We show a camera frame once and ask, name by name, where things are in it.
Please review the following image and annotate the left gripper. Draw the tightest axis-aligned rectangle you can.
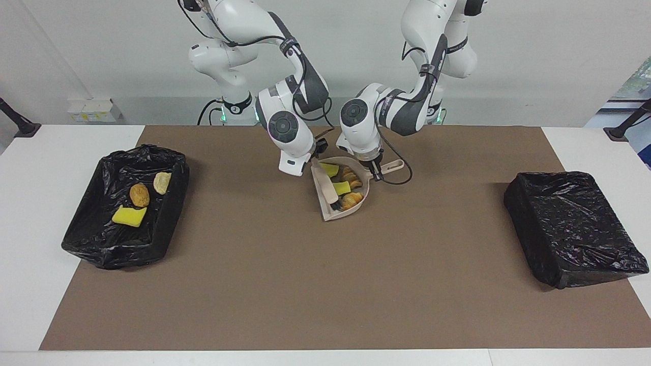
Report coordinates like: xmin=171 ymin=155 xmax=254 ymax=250
xmin=362 ymin=151 xmax=385 ymax=174

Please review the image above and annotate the beige brush with black bristles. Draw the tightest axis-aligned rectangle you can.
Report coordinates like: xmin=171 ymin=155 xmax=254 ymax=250
xmin=314 ymin=159 xmax=345 ymax=212

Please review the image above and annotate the beige dustpan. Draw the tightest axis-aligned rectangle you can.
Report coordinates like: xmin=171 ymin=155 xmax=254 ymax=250
xmin=310 ymin=156 xmax=405 ymax=222

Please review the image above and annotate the bin lined with black bag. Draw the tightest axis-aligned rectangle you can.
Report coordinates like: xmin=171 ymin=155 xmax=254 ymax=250
xmin=503 ymin=171 xmax=650 ymax=290
xmin=61 ymin=144 xmax=190 ymax=270

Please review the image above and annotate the croissant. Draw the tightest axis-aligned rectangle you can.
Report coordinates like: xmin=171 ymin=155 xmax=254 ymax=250
xmin=339 ymin=166 xmax=363 ymax=190
xmin=339 ymin=191 xmax=365 ymax=212

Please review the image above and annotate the pale flat bread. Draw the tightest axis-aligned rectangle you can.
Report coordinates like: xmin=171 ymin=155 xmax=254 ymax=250
xmin=153 ymin=171 xmax=173 ymax=196

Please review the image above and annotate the round brown bread roll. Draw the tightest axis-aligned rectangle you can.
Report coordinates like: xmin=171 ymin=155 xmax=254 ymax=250
xmin=129 ymin=183 xmax=151 ymax=208

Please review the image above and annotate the black stand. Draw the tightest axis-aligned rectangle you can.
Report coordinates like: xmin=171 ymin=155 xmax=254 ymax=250
xmin=603 ymin=99 xmax=651 ymax=142
xmin=0 ymin=97 xmax=42 ymax=138

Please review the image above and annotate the white wall socket box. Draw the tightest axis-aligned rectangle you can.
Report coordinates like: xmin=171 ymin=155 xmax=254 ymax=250
xmin=67 ymin=98 xmax=123 ymax=123

